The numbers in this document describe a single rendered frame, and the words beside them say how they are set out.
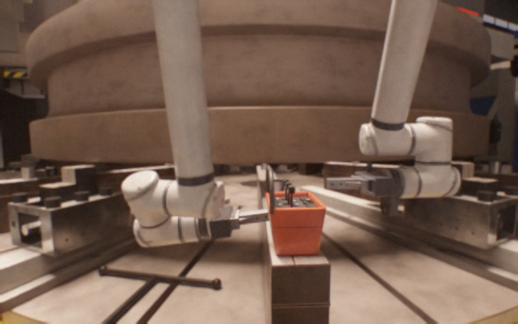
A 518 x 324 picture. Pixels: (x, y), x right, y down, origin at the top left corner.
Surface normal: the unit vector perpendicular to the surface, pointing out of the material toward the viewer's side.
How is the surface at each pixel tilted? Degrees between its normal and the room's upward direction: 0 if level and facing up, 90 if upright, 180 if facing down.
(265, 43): 90
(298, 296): 90
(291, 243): 97
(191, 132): 100
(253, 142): 90
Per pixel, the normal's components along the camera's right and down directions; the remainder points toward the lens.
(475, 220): -0.91, 0.04
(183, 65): 0.32, 0.25
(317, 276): 0.03, 0.09
